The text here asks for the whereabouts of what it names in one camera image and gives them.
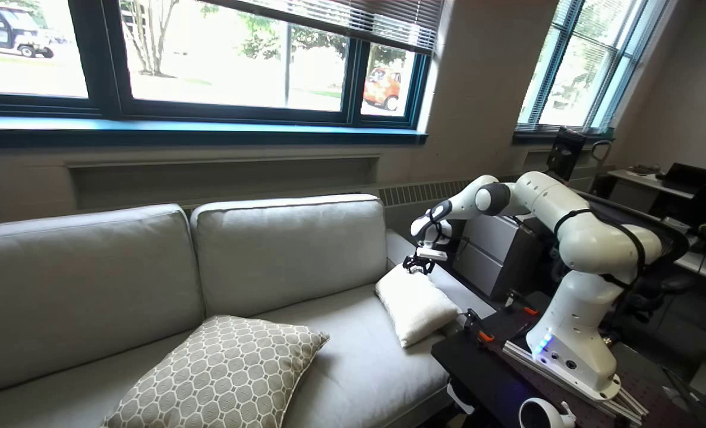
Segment dark window blinds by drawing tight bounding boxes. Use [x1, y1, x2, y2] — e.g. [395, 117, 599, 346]
[230, 0, 449, 55]

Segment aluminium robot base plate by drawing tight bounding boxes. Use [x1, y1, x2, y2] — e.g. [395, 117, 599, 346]
[498, 337, 650, 421]

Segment small cream pillow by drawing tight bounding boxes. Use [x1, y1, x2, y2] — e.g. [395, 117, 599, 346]
[372, 264, 463, 351]

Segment wall radiator grille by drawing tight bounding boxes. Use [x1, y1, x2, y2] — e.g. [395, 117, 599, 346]
[375, 179, 467, 210]

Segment orange-black clamp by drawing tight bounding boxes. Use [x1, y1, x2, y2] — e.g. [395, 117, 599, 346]
[504, 291, 545, 319]
[457, 307, 502, 346]

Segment light gray couch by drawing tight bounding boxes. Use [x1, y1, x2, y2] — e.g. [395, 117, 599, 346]
[0, 191, 502, 428]

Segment light-blue framed tall window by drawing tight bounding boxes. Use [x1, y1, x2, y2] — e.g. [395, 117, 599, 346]
[512, 0, 679, 147]

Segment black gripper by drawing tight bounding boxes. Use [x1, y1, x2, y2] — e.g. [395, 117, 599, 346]
[398, 251, 442, 279]

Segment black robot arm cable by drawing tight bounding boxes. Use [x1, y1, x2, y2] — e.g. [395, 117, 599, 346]
[552, 205, 650, 293]

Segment blue-framed wide window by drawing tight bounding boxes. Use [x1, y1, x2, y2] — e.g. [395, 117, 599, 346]
[0, 0, 449, 150]

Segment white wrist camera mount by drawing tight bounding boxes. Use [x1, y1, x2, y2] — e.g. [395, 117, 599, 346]
[416, 239, 453, 264]

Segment white utility cart outside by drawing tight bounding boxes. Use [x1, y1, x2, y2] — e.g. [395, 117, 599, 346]
[0, 0, 60, 59]

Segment gray couch back cushion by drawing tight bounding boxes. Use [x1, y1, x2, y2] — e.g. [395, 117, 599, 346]
[189, 193, 390, 319]
[0, 203, 206, 399]

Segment tree outside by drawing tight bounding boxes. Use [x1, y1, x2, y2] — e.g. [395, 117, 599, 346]
[119, 0, 181, 78]

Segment gray drawer cabinet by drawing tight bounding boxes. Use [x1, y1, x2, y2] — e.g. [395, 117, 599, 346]
[451, 212, 548, 301]

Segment orange car outside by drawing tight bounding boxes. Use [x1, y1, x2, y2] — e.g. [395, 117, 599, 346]
[362, 64, 407, 115]

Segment black robot table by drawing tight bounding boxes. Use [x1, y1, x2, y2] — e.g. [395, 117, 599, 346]
[430, 301, 662, 428]

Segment large octagon-patterned pillow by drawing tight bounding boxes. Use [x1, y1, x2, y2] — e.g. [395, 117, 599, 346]
[102, 314, 332, 428]

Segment black office chair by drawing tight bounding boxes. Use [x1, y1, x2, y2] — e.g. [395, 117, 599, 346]
[568, 191, 694, 351]

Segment black stand by window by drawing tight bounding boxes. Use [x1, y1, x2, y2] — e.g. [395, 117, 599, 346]
[545, 127, 615, 186]

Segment white VR controller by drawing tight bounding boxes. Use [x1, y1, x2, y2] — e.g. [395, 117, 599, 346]
[516, 392, 580, 428]

